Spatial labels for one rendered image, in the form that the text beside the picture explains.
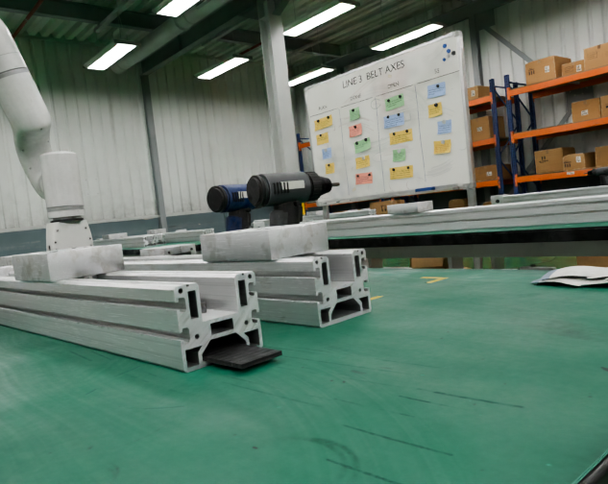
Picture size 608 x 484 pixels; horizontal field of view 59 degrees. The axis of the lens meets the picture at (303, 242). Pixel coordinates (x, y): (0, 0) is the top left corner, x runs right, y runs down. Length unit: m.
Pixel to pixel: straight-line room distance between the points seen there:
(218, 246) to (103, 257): 0.18
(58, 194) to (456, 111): 2.82
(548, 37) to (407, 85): 8.29
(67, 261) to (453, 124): 3.15
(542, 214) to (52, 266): 1.66
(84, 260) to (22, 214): 11.72
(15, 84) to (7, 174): 11.19
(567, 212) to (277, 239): 1.47
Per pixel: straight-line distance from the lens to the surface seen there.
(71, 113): 13.17
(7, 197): 12.53
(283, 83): 9.53
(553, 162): 10.83
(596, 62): 10.55
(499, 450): 0.34
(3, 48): 1.43
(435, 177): 3.81
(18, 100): 1.41
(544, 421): 0.38
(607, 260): 4.15
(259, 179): 0.96
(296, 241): 0.73
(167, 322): 0.56
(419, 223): 2.34
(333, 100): 4.46
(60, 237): 1.40
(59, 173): 1.40
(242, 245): 0.74
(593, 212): 2.02
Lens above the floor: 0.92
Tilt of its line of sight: 3 degrees down
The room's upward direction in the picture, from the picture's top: 6 degrees counter-clockwise
